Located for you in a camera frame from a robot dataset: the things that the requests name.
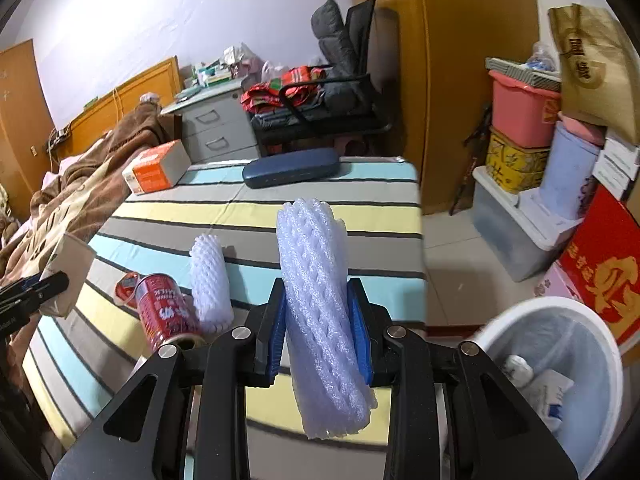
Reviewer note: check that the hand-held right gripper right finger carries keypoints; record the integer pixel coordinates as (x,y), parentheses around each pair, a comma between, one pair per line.
(361,330)

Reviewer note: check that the striped tablecloth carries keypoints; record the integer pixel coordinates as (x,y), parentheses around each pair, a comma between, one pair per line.
(165,220)

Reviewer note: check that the yellow patterned box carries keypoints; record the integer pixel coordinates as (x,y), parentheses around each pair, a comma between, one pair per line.
(515,165)

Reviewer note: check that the brown blanket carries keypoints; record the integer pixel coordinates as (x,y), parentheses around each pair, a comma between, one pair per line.
(100,160)

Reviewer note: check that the white blue yogurt bottle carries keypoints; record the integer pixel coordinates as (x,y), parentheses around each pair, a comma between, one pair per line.
(552,392)

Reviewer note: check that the black folded tripod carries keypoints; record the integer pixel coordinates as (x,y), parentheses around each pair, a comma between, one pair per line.
(472,160)

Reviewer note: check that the dark blue glasses case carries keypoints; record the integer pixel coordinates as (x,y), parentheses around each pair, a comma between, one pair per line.
(290,167)

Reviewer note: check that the red gift box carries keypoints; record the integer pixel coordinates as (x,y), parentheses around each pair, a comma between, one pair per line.
(605,260)

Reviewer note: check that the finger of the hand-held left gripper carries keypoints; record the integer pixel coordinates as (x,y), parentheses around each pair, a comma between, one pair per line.
(27,278)
(50,287)

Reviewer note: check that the pink cloth cover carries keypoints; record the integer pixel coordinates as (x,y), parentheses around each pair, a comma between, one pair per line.
(582,130)

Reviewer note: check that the brown paper bag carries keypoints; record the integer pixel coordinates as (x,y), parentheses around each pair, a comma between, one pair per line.
(595,85)

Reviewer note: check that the orange white box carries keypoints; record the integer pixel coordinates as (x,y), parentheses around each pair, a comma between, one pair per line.
(155,167)

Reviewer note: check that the red printed bags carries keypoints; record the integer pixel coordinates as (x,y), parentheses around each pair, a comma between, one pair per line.
(295,82)

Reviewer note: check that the pale blue cylinder container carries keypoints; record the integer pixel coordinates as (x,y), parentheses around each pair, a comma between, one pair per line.
(570,175)

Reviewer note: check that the grey bedside cabinet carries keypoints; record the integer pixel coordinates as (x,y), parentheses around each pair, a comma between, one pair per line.
(215,130)

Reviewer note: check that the stack of white cartons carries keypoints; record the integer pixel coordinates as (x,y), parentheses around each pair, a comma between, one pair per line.
(617,165)

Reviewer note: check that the metal drink can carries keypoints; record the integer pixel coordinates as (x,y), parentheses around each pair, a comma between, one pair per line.
(165,315)

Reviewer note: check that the clear plastic bag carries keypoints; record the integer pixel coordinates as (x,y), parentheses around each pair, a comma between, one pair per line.
(540,60)

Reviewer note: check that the pink floral box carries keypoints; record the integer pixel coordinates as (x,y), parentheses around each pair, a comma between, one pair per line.
(552,285)

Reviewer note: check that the wooden door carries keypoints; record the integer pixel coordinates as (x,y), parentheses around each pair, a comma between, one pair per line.
(20,125)

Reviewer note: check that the wooden headboard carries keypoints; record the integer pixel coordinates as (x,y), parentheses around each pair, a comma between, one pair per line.
(145,90)

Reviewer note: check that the small white foam net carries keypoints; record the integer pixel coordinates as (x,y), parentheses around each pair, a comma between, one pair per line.
(210,285)

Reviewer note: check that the pile of small boxes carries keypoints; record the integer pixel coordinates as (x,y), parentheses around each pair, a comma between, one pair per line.
(215,72)

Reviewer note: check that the large white foam net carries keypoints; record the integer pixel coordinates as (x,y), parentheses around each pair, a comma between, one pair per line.
(315,270)

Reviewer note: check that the white round trash bin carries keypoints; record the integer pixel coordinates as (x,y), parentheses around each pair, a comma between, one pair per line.
(525,312)

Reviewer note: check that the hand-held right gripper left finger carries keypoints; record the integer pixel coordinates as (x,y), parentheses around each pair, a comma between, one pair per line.
(275,330)

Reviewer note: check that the striped flat box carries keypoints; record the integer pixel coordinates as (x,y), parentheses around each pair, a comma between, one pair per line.
(510,67)

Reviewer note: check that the clear storage box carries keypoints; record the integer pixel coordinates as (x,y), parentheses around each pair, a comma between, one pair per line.
(510,230)

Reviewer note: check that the red can lid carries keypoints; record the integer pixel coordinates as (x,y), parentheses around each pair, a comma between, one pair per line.
(127,290)

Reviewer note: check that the wooden wardrobe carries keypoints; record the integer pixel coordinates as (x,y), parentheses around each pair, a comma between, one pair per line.
(440,110)

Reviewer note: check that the beige paper carton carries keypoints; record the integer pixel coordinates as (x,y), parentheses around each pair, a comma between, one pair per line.
(67,265)

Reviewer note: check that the pink plastic bin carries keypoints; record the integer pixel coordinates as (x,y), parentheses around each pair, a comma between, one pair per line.
(520,115)

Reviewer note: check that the translucent bin liner bag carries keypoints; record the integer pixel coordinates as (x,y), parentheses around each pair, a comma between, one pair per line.
(575,340)

